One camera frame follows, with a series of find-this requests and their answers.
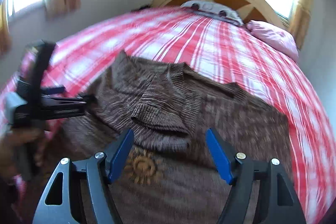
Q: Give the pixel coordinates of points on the red plaid bed sheet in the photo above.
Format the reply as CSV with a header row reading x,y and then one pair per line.
x,y
214,49

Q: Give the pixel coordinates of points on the pink pillow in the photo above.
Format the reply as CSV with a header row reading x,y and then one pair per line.
x,y
275,37

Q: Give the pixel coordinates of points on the white patterned pillow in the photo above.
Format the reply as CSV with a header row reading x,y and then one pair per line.
x,y
214,10

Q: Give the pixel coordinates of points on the black object beside bed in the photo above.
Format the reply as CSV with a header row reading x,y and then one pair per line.
x,y
141,8

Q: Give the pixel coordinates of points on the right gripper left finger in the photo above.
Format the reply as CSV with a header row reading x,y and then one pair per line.
x,y
61,200

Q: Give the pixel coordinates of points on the left hand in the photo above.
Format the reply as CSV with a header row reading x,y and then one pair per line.
x,y
11,139

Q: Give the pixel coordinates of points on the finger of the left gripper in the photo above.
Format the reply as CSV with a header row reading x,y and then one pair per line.
x,y
89,99
53,90

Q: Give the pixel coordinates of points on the brown knit sweater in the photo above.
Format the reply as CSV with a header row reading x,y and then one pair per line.
x,y
169,175

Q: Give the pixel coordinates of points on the yellow curtain side window left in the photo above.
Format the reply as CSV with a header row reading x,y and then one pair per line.
x,y
5,39

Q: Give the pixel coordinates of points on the yellow curtain far right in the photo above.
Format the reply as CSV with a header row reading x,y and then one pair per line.
x,y
300,20

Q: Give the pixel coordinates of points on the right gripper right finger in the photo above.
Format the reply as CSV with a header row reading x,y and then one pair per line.
x,y
277,201

